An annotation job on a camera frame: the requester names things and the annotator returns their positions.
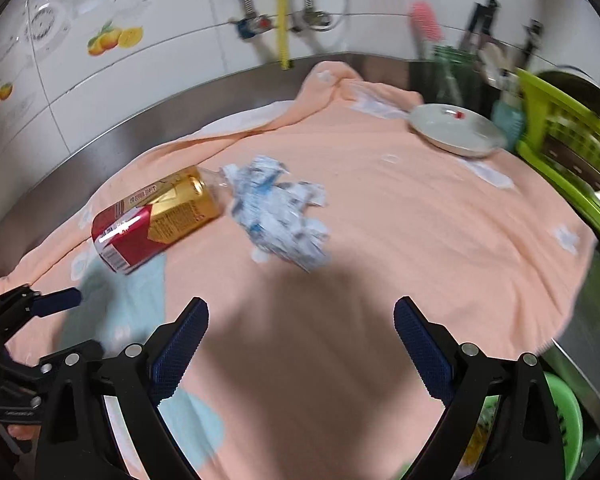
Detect silver wrapper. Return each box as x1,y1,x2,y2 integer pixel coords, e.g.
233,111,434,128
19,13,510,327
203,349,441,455
221,155,329,271

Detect dark green utensil holder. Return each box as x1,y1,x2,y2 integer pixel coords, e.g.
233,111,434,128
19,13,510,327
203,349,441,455
432,44,482,110

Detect black wok pan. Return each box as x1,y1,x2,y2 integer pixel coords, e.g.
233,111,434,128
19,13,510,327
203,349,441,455
536,70,600,118

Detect white ceramic plate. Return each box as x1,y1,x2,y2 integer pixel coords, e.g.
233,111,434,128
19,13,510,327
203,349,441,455
410,103,506,158

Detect teal small bottle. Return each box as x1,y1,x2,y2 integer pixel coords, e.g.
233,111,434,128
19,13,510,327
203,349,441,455
491,99,526,152

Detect person's left hand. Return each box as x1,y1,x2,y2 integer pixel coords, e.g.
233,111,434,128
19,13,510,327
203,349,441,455
7,425,41,441

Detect peach pink towel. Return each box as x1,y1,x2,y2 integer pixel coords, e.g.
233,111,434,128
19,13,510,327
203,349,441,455
0,62,596,479

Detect metal braided water pipe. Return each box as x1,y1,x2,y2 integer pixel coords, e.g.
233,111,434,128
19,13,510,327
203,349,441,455
230,0,273,41

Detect green dish rack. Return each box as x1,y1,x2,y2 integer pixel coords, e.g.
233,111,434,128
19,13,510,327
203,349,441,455
517,70,600,234

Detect green perforated trash basket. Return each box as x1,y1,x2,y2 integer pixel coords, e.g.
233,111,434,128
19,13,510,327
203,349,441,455
452,373,583,479

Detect yellow gas hose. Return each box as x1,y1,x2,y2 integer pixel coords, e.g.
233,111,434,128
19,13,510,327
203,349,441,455
273,0,293,72

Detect pink bottle brush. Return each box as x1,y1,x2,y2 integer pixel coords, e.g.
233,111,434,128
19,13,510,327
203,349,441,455
409,1,462,104

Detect red gold drink can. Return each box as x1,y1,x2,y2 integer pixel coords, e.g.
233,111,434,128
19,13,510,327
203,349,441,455
91,166,230,274

